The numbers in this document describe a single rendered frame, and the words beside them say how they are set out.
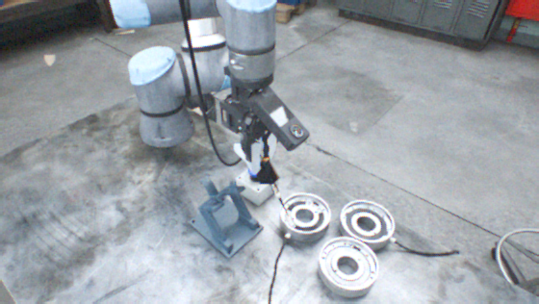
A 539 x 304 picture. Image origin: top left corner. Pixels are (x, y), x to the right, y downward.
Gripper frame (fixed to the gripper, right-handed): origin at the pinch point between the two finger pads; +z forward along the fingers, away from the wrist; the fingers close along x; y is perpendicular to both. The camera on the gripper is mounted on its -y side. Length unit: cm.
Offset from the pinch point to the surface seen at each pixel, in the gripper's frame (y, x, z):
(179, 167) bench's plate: 25.0, 4.5, 13.2
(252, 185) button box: 3.9, -0.7, 8.6
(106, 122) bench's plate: 57, 7, 13
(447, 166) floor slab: -12, -146, 94
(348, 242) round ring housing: -19.6, -3.2, 10.0
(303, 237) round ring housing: -12.2, 1.4, 10.4
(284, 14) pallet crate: 213, -261, 85
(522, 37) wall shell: 4, -375, 87
